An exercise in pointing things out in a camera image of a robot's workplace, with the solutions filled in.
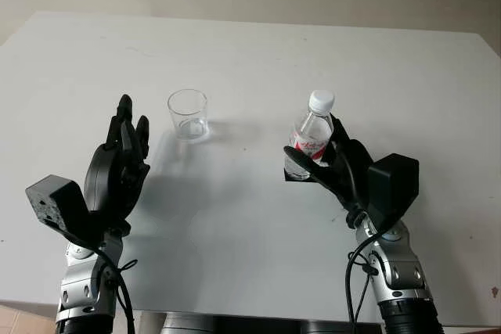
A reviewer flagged dark robot torso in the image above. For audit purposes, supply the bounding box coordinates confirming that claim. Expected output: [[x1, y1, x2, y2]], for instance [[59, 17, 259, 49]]
[[160, 311, 383, 334]]

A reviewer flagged black tape strip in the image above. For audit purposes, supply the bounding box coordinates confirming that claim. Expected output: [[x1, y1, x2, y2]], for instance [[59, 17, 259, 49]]
[[283, 167, 319, 185]]

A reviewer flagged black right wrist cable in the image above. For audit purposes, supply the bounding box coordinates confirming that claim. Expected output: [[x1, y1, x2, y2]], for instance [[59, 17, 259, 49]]
[[334, 142, 393, 334]]

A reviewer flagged clear plastic water bottle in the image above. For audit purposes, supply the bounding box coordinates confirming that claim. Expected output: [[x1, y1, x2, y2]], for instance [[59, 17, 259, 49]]
[[287, 89, 337, 181]]

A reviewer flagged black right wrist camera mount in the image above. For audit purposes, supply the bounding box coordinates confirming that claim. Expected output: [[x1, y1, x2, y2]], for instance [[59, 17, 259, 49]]
[[366, 153, 421, 234]]

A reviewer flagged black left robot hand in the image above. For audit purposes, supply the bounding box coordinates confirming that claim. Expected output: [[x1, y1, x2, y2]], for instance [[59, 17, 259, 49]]
[[83, 93, 152, 230]]

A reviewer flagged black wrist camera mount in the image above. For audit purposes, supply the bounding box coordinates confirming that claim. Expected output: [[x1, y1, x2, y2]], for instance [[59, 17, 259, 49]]
[[366, 153, 421, 234], [24, 175, 107, 252]]

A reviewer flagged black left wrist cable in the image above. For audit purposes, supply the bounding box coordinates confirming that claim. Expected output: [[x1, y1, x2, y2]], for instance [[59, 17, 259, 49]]
[[96, 247, 139, 334]]

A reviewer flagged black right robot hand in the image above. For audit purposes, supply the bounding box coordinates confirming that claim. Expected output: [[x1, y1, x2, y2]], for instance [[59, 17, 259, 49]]
[[283, 111, 375, 214]]

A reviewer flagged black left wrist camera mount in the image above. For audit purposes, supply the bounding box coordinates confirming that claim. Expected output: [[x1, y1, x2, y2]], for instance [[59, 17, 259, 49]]
[[24, 175, 107, 252]]

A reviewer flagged clear plastic cup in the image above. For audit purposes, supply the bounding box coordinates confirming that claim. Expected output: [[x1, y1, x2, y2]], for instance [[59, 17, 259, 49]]
[[167, 88, 209, 144]]

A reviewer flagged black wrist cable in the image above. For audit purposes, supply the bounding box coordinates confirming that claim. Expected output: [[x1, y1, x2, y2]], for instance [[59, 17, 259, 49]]
[[96, 247, 139, 334], [334, 142, 393, 334]]

